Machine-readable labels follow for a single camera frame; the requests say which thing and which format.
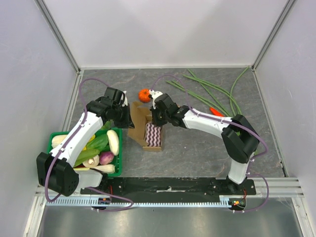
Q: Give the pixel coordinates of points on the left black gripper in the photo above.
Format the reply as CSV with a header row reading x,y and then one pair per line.
x,y
127,123

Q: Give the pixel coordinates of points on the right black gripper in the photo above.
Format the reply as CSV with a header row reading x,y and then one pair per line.
x,y
155,118

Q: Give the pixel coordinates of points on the brown cardboard express box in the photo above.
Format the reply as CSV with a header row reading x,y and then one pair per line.
x,y
141,115

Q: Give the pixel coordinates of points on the purple white wavy cloth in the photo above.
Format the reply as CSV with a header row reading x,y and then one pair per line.
x,y
153,135

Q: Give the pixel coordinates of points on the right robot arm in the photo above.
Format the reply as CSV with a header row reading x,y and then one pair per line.
x,y
240,139

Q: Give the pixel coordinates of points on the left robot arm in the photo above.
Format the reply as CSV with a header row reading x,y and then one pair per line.
x,y
56,168

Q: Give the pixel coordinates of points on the white eggplant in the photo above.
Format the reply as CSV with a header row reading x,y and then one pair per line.
x,y
113,141

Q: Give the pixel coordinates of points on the small orange pumpkin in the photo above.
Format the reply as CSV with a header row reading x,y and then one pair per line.
x,y
144,95

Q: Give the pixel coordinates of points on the green leafy vegetable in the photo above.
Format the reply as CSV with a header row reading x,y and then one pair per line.
x,y
95,145

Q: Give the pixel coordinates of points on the purple onion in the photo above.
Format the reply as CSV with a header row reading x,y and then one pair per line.
x,y
106,158

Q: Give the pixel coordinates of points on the green plastic basket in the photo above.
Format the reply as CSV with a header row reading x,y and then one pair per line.
x,y
117,161

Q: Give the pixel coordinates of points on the white mushroom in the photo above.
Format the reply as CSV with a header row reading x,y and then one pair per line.
x,y
91,162

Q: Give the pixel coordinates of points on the orange carrot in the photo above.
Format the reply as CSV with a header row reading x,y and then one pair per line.
x,y
215,112

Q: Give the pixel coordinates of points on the bunch of long green beans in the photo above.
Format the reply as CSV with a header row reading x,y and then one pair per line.
x,y
209,87

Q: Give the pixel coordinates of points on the white corn cob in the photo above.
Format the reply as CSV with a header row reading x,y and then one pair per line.
x,y
57,140

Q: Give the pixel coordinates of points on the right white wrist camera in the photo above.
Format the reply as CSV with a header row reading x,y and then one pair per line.
x,y
154,95

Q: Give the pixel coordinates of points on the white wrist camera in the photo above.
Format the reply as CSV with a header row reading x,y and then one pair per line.
x,y
124,100
154,95

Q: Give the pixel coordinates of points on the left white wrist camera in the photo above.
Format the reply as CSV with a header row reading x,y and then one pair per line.
x,y
124,100

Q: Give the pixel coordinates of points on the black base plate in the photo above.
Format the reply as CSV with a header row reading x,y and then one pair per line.
x,y
214,186

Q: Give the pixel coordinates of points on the grey slotted cable duct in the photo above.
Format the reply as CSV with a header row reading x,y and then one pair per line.
x,y
96,201

